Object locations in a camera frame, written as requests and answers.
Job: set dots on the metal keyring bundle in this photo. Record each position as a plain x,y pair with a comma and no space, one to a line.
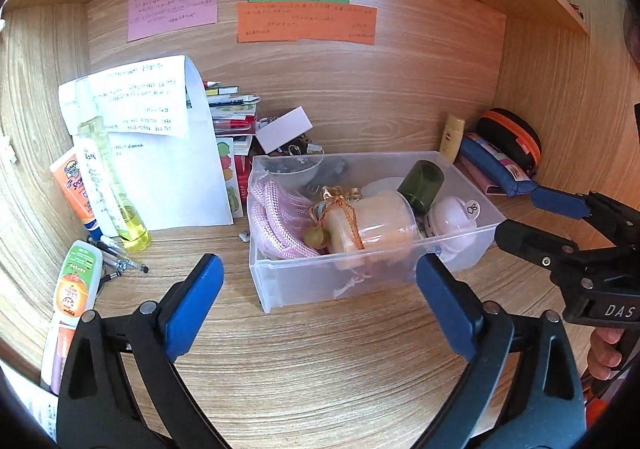
300,146

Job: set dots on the pink round case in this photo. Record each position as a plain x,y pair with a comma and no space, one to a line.
450,216

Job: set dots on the orange pink tube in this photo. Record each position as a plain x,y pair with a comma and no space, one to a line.
57,354

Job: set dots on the person's right forearm orange sleeve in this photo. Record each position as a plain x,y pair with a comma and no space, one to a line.
595,411

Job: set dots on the white tube orange fruit print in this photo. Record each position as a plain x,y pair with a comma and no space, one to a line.
75,284

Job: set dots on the clear plastic storage box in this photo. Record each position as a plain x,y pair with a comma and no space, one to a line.
310,289

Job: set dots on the pink paper note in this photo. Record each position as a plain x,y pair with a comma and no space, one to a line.
172,4

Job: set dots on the folded white paper sheet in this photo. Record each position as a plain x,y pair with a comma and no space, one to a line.
165,179

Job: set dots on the yellow lotion bottle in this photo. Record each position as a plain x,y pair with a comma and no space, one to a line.
451,136

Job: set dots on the blue pencil case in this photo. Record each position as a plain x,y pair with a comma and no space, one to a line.
500,169

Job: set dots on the dark green small bottle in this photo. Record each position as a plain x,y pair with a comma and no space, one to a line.
420,184

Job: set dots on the person's right hand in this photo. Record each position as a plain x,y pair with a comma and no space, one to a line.
602,349

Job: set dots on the yellow spray bottle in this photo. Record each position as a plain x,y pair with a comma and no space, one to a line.
127,224

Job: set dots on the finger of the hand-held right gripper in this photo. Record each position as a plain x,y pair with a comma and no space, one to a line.
530,241
555,203

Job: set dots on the small white cardboard box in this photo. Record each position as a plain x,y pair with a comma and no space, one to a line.
282,129

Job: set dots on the wooden desktop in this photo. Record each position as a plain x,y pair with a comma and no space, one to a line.
325,369

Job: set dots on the orange sunscreen tube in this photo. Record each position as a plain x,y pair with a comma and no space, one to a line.
72,184

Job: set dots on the pink wallet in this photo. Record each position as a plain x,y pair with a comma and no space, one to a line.
482,181

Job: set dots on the black orange zip case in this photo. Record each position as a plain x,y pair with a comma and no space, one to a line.
510,134

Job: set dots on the cream candle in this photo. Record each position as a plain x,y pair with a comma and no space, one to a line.
385,224

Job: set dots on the black gel pen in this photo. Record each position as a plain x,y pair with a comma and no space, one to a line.
122,259

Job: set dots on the fruit print carton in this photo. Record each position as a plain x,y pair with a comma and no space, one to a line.
232,179

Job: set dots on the orange paper note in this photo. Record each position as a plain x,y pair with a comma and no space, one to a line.
305,24

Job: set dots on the white printed paper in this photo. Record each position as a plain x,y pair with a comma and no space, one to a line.
30,404

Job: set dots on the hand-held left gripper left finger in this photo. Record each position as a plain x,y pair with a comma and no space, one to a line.
195,304

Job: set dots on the clear gel pen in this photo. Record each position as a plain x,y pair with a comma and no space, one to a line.
112,271

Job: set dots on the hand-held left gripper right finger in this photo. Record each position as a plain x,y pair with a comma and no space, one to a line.
445,304

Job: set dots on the stack of colourful books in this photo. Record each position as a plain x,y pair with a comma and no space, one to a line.
232,111

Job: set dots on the clear glass bowl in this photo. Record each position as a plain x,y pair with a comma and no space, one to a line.
290,171

